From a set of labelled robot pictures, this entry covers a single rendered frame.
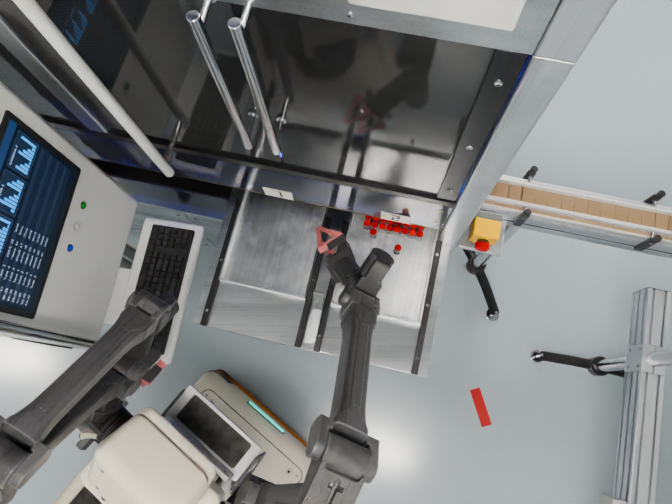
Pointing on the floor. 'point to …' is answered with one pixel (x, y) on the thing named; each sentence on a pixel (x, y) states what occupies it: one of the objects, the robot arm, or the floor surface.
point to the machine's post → (526, 104)
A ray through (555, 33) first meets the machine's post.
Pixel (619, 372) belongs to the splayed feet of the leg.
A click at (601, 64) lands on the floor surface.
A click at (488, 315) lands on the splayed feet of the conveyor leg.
